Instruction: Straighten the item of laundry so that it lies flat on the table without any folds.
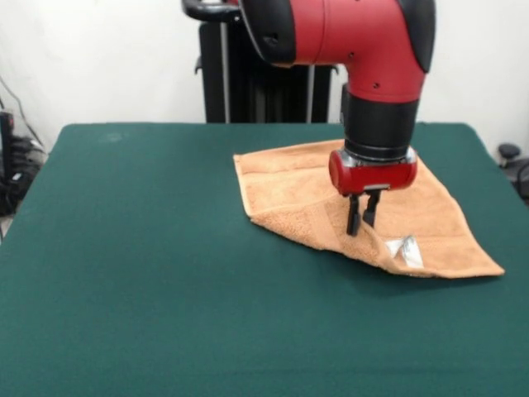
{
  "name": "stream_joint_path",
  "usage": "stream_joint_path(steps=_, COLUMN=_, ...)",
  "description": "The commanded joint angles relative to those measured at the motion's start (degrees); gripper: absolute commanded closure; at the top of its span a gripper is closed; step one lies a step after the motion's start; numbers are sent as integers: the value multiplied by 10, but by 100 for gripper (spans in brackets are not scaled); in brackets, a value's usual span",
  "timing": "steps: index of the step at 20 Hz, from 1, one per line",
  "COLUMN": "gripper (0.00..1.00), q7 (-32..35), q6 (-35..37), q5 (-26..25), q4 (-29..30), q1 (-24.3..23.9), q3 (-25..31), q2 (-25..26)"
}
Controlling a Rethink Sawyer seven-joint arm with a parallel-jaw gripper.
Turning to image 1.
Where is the black box with red light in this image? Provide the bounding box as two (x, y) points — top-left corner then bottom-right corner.
(0, 110), (16, 187)

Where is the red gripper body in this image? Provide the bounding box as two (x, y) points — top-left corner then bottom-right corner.
(328, 148), (419, 198)

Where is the orange terry towel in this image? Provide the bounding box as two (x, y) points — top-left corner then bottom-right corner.
(232, 139), (506, 279)

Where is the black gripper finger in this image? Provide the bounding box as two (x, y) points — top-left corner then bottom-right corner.
(362, 189), (381, 228)
(346, 192), (361, 237)

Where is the dark green table cloth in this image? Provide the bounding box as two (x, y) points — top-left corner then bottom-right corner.
(0, 122), (529, 397)

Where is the black cable bundle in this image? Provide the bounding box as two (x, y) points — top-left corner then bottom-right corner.
(0, 167), (34, 217)

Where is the black robot pedestal with handle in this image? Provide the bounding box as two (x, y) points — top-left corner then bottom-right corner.
(180, 0), (344, 124)

